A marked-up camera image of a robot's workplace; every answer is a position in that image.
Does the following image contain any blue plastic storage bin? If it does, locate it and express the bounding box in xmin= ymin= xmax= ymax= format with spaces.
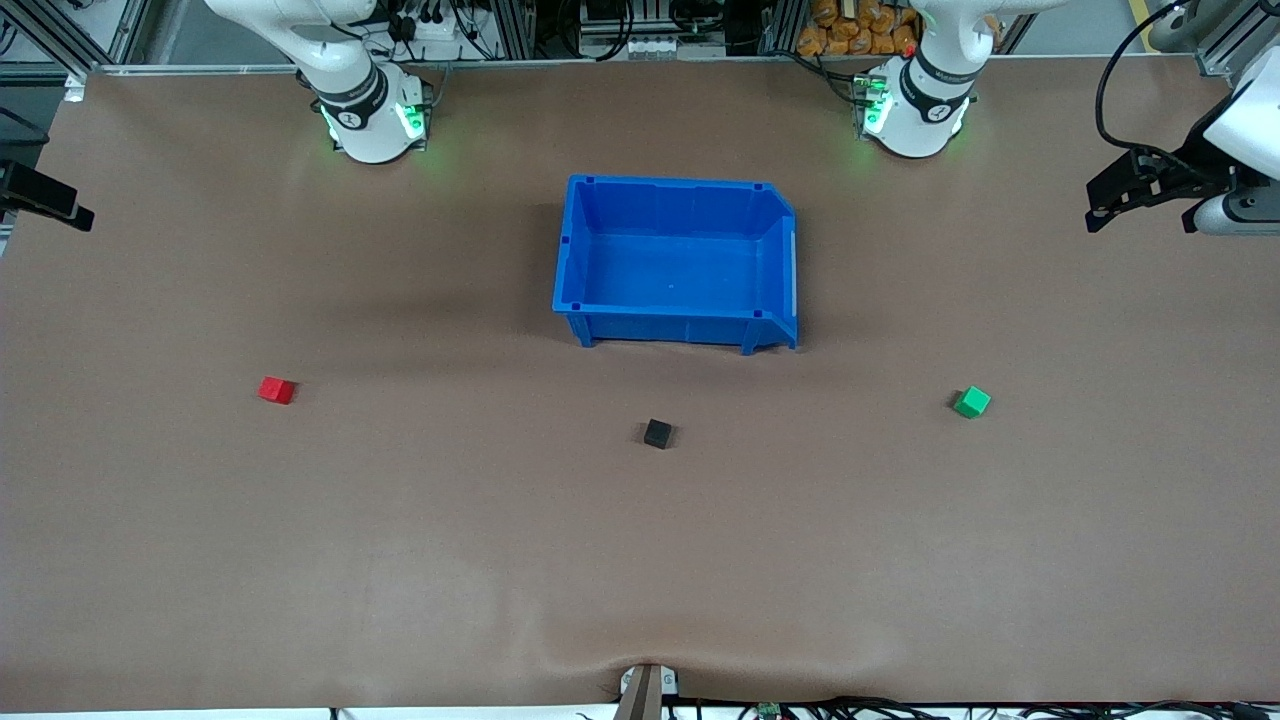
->
xmin=552 ymin=175 xmax=799 ymax=357

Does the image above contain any bag of orange snacks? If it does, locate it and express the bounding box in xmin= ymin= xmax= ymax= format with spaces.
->
xmin=797 ymin=0 xmax=919 ymax=58

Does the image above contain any background control equipment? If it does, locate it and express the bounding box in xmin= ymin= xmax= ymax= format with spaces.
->
xmin=580 ymin=0 xmax=729 ymax=58

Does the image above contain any grey edge clamp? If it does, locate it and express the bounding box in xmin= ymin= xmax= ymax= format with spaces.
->
xmin=618 ymin=663 xmax=680 ymax=720

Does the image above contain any aluminium post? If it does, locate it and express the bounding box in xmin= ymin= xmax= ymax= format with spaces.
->
xmin=495 ymin=0 xmax=536 ymax=59
xmin=762 ymin=0 xmax=804 ymax=56

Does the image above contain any white power strip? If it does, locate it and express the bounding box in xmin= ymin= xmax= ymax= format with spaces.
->
xmin=385 ymin=0 xmax=471 ymax=51

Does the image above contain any aluminium frame profile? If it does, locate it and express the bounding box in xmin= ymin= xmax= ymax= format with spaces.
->
xmin=0 ymin=0 xmax=151 ymax=76
xmin=1150 ymin=0 xmax=1280 ymax=76

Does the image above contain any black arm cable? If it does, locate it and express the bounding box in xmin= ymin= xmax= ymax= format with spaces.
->
xmin=1095 ymin=0 xmax=1201 ymax=163

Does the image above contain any brown table cover sheet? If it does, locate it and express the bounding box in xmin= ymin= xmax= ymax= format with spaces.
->
xmin=0 ymin=55 xmax=1280 ymax=713

